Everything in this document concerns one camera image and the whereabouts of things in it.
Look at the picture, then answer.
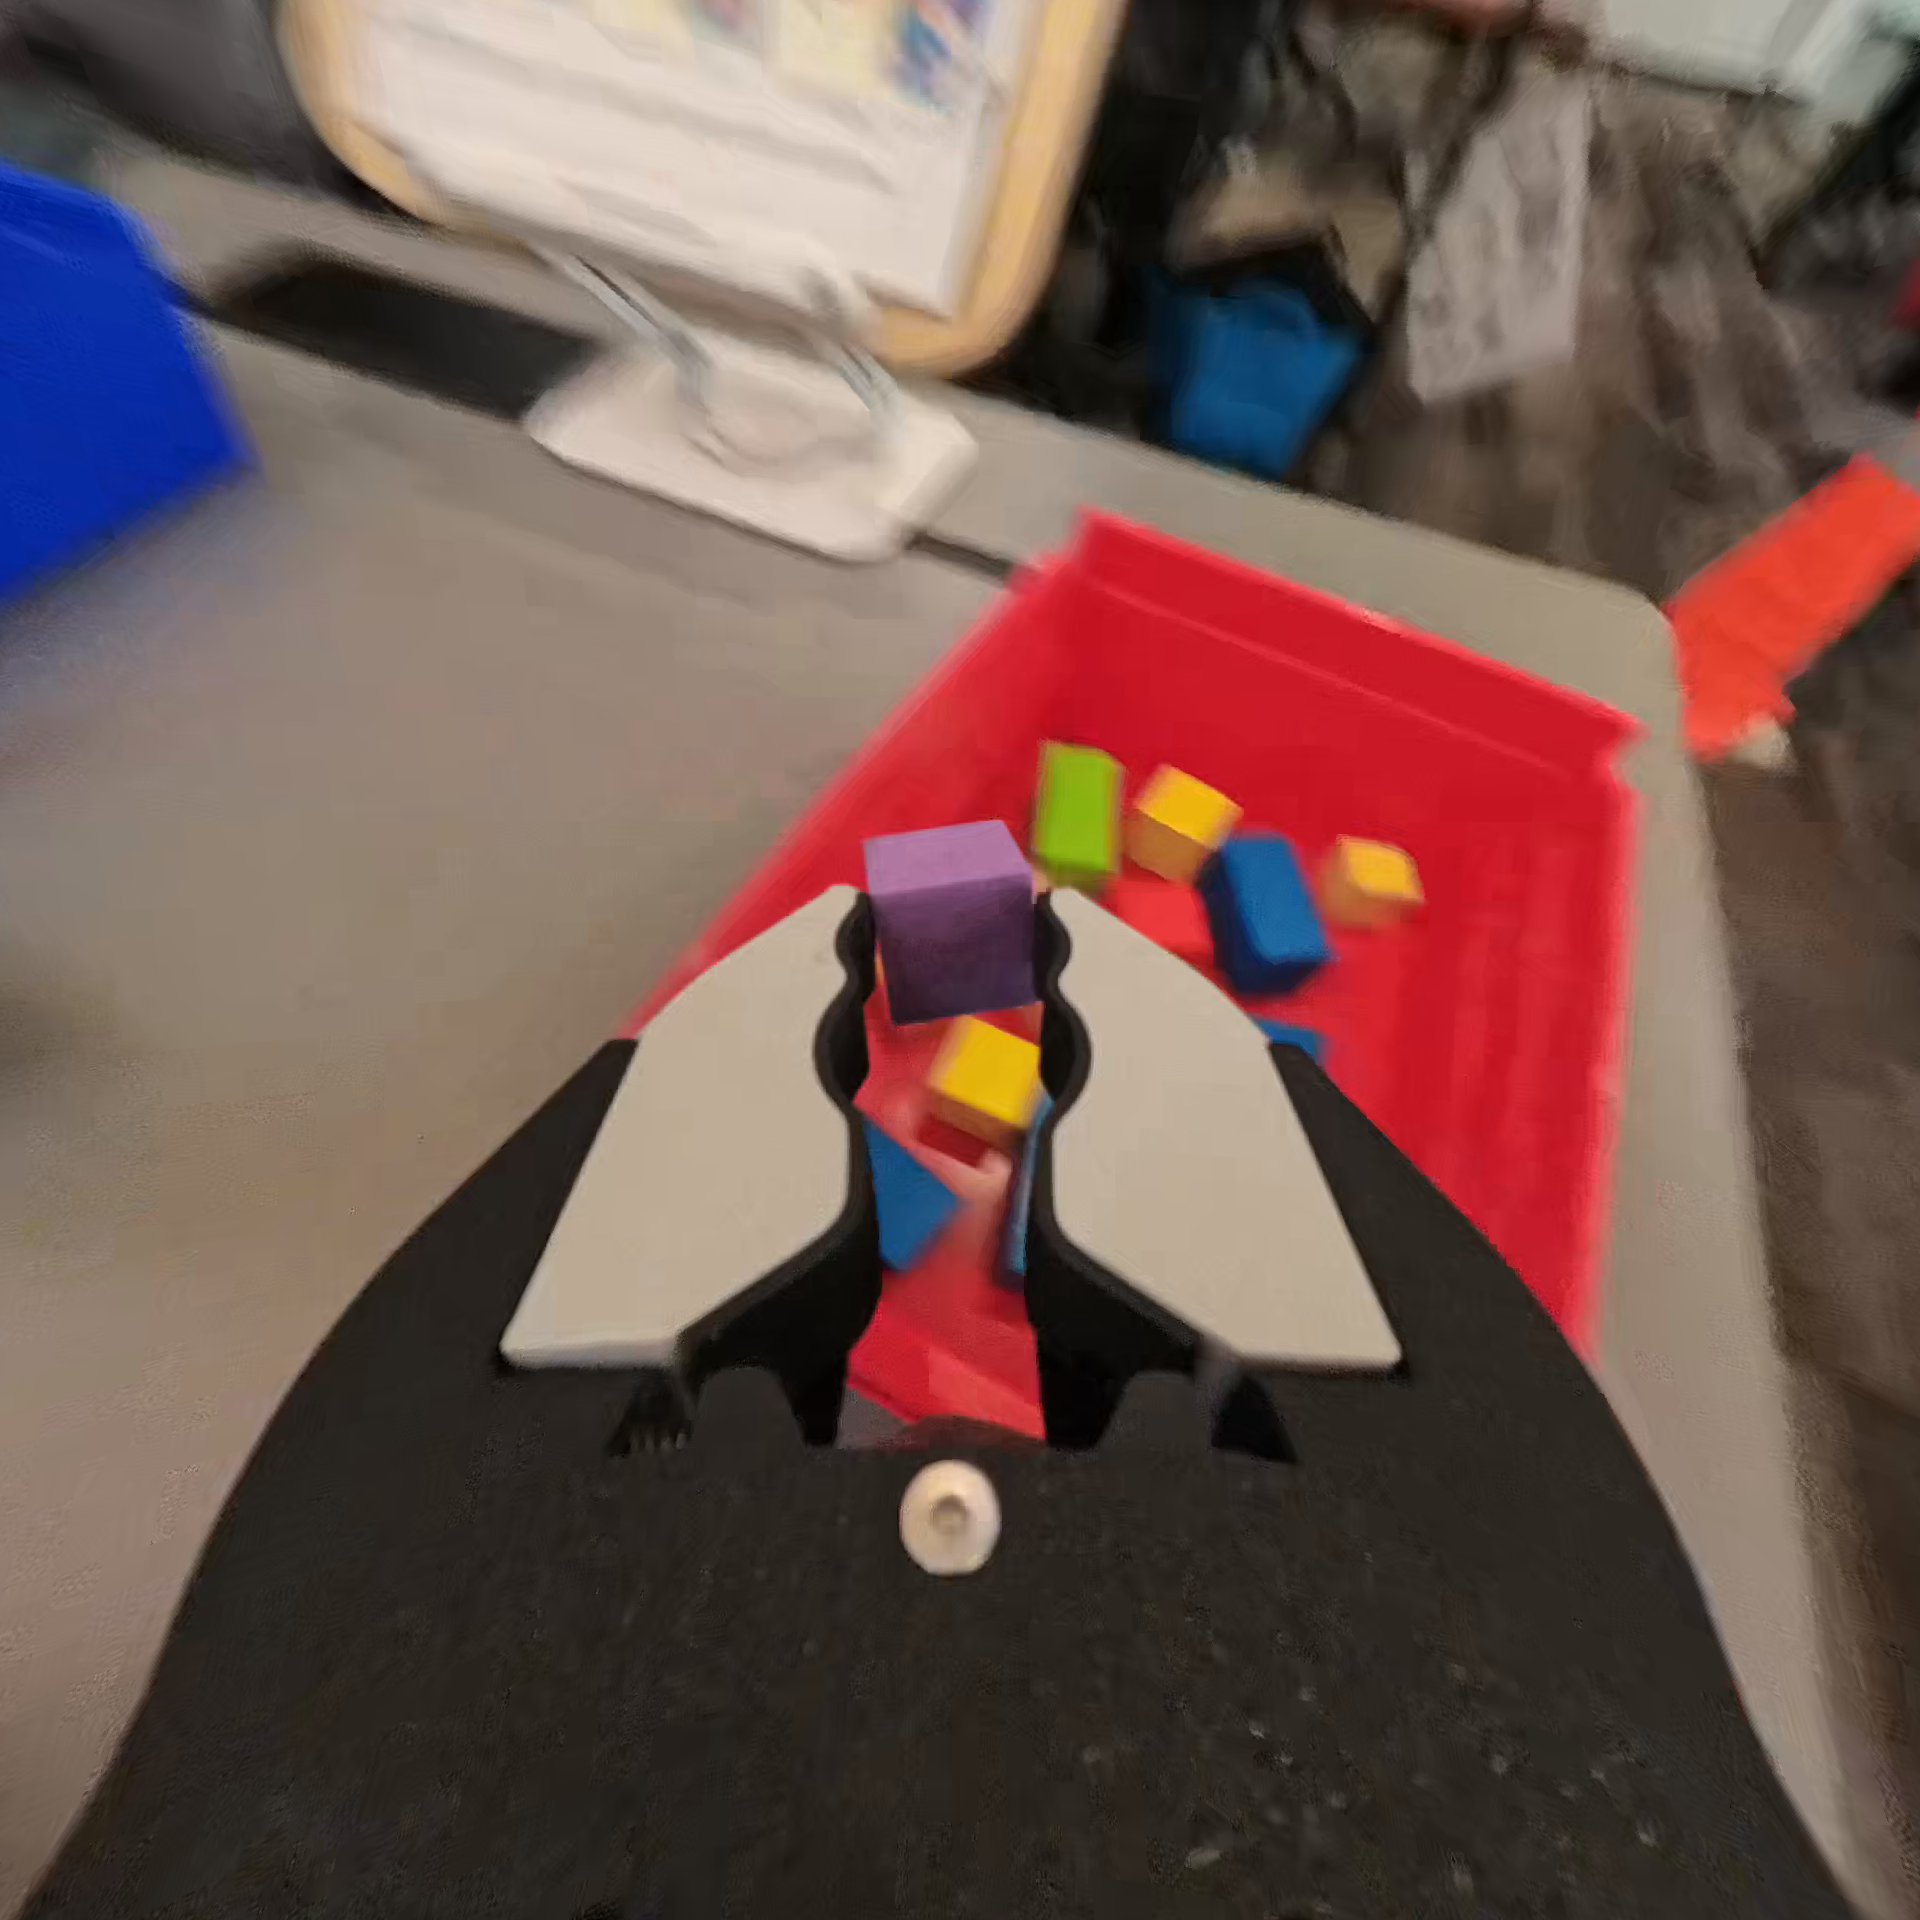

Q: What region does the white floor sign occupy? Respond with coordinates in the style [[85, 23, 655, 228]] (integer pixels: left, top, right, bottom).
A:
[[1401, 66, 1598, 409]]

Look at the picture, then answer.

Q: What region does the red floor object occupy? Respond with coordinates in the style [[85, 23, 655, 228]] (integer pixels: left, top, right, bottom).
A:
[[1664, 450, 1920, 771]]

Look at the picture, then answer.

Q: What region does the blue floor tub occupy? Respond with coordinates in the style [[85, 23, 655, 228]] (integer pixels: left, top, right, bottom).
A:
[[1152, 266, 1373, 484]]

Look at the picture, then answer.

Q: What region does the red plastic bin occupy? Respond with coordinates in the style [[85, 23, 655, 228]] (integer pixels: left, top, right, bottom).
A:
[[624, 513, 1648, 1450]]

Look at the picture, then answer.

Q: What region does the white board stand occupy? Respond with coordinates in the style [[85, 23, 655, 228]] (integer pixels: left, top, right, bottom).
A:
[[525, 256, 985, 567]]

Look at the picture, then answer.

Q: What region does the instruction sheet board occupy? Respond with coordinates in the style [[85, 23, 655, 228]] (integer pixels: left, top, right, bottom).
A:
[[276, 0, 1133, 380]]

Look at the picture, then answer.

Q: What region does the purple wooden block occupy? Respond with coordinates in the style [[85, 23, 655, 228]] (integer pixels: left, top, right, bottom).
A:
[[863, 822, 1041, 1030]]

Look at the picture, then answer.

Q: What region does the pile of coloured wooden blocks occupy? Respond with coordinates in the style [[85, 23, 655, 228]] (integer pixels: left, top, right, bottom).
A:
[[862, 738, 1430, 1280]]

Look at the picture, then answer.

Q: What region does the grey desk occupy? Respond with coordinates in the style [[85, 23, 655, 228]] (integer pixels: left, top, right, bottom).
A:
[[0, 151, 1862, 1864]]

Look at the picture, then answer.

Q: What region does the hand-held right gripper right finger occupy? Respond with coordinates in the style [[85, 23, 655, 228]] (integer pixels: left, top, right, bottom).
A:
[[1021, 889, 1403, 1388]]

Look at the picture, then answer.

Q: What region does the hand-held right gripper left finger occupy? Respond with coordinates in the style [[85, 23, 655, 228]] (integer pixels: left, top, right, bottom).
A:
[[503, 889, 880, 1388]]

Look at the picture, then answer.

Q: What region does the blue plastic bin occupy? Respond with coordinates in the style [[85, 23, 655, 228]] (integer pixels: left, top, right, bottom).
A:
[[0, 160, 260, 608]]

